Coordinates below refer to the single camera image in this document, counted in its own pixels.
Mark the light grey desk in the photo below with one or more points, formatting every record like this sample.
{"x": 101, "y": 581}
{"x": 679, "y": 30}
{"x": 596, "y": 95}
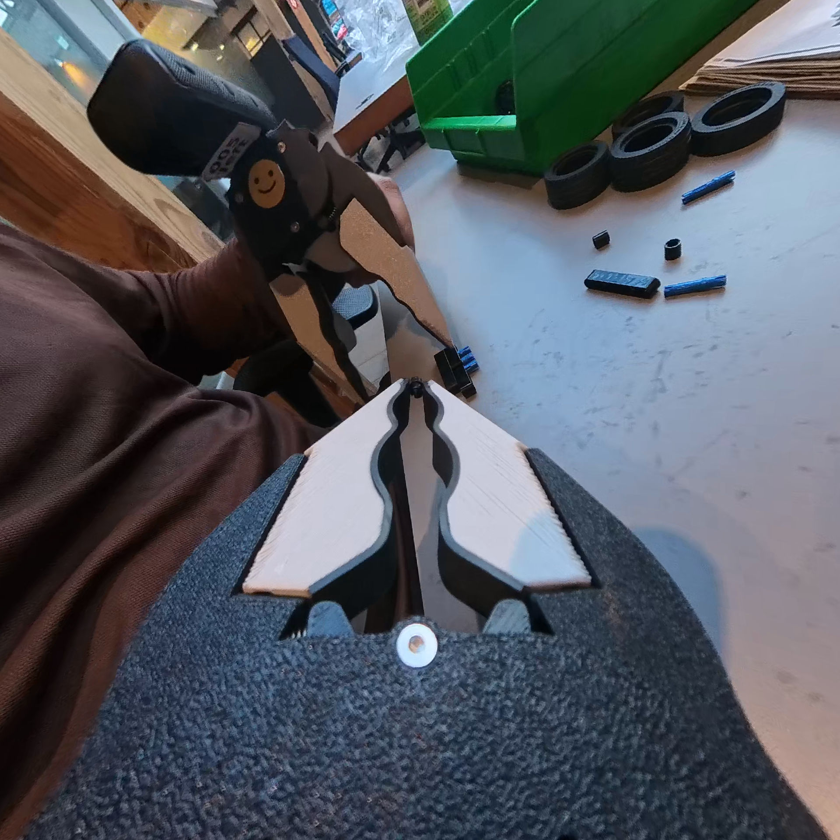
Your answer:
{"x": 590, "y": 459}

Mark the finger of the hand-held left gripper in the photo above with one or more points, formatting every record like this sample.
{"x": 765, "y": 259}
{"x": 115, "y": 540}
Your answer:
{"x": 331, "y": 341}
{"x": 394, "y": 269}

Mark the black brick beam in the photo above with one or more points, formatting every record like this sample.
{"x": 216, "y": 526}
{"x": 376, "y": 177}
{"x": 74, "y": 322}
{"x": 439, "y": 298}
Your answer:
{"x": 621, "y": 283}

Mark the plywood board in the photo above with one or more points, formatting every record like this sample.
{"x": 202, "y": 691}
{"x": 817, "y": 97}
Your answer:
{"x": 79, "y": 184}

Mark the person's brown shirt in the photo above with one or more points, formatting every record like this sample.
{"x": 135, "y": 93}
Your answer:
{"x": 98, "y": 492}

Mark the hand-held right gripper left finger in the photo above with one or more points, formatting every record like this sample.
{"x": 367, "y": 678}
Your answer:
{"x": 315, "y": 525}

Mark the open instruction booklet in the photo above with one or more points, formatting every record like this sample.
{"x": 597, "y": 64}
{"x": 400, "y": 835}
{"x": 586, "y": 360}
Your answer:
{"x": 774, "y": 65}

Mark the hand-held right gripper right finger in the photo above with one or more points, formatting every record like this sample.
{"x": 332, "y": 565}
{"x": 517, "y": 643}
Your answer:
{"x": 505, "y": 525}

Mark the green plastic bin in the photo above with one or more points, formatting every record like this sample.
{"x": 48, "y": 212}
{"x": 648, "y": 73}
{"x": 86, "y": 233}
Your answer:
{"x": 577, "y": 79}

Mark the person's left forearm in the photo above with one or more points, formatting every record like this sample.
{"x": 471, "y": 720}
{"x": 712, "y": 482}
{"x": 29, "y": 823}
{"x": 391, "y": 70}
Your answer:
{"x": 210, "y": 315}

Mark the blue axle pin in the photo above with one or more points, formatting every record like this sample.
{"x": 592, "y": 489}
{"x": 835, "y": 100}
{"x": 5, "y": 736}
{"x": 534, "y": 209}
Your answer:
{"x": 709, "y": 187}
{"x": 694, "y": 287}

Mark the white wood-edged table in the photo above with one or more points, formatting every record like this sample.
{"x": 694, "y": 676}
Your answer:
{"x": 374, "y": 98}

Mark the small black tube bush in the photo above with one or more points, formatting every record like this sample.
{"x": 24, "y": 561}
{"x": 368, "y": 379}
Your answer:
{"x": 673, "y": 249}

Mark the black beam assembly blue pins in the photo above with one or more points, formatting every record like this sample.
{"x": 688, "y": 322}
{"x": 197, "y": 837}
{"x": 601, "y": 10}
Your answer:
{"x": 456, "y": 371}

